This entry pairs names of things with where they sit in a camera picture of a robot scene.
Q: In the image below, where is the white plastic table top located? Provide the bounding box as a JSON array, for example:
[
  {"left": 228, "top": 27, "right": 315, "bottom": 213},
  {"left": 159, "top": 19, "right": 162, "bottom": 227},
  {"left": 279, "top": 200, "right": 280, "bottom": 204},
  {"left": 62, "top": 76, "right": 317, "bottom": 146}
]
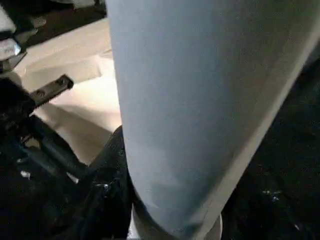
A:
[{"left": 14, "top": 17, "right": 124, "bottom": 167}]

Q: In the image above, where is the white plastic table leg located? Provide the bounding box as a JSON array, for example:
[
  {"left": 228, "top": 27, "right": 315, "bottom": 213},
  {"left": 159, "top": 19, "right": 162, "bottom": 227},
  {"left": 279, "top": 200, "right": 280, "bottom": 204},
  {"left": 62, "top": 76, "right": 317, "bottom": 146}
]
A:
[{"left": 105, "top": 0, "right": 320, "bottom": 240}]

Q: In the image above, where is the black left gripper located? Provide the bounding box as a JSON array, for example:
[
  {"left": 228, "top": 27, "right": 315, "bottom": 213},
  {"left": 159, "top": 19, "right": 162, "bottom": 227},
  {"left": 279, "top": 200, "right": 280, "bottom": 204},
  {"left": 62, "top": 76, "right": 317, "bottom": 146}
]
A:
[{"left": 0, "top": 74, "right": 91, "bottom": 181}]

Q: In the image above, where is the glossy black mat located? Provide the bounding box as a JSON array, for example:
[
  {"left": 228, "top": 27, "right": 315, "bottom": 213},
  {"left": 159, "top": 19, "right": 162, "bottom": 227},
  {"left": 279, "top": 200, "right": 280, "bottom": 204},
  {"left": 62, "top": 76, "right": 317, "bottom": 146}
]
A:
[{"left": 15, "top": 0, "right": 320, "bottom": 236}]

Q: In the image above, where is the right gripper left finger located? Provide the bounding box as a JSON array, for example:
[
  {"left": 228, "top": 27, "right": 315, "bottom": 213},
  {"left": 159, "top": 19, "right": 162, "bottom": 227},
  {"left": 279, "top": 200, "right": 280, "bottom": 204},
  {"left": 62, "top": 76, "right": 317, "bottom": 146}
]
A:
[{"left": 74, "top": 125, "right": 135, "bottom": 240}]

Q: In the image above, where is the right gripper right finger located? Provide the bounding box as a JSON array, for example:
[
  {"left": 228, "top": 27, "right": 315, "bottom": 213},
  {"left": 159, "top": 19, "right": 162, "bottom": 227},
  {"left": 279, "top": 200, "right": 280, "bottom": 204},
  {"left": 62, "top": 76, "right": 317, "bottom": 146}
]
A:
[{"left": 221, "top": 150, "right": 320, "bottom": 240}]

